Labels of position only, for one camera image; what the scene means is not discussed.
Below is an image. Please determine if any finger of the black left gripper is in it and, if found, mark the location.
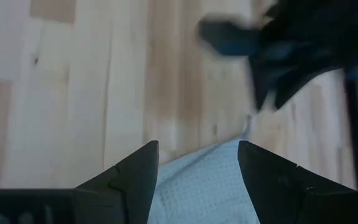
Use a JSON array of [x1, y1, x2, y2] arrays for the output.
[[273, 62, 335, 110], [249, 57, 276, 111]]

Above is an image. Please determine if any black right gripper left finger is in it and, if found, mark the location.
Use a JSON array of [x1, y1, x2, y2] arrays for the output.
[[0, 139, 160, 224]]

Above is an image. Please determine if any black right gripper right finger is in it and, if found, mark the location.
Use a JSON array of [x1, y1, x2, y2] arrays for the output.
[[237, 139, 358, 224]]

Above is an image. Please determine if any grey waffle microfiber towel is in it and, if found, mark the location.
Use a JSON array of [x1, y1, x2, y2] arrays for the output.
[[147, 114, 260, 224]]

